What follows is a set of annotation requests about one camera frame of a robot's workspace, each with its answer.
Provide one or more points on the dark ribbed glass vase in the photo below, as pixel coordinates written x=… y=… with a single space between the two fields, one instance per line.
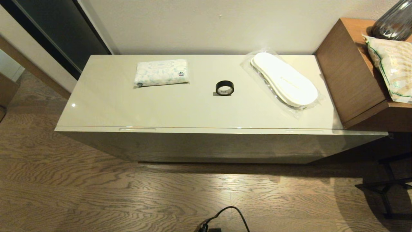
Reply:
x=396 y=22

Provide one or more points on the black power adapter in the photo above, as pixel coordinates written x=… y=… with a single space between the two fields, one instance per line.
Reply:
x=214 y=230

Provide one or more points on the beige green-trimmed plastic bag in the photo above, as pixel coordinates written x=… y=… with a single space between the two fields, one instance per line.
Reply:
x=396 y=64

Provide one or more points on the brown wooden door trim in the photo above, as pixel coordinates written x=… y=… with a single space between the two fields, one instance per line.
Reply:
x=32 y=67

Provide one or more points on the white blue tissue pack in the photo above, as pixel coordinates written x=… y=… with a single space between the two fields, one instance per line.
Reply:
x=161 y=73

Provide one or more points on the dark door panel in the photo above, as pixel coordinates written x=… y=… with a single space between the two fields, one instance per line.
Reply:
x=64 y=29

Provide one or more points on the brown wooden furniture piece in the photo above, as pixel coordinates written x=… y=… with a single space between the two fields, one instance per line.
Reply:
x=6 y=90

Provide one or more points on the black tape roll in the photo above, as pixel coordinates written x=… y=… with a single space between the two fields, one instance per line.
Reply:
x=225 y=83

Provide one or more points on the black metal stand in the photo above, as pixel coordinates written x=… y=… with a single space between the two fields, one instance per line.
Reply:
x=384 y=188

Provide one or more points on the grey cabinet drawer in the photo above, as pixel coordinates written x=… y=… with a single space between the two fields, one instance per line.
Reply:
x=209 y=145

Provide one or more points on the brown wooden side cabinet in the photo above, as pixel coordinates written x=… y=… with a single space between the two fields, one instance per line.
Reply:
x=347 y=71

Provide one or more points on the white slippers pair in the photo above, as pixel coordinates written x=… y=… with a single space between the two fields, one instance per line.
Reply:
x=283 y=80

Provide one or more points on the grey glossy cabinet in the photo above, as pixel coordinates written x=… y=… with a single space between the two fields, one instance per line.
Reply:
x=193 y=109

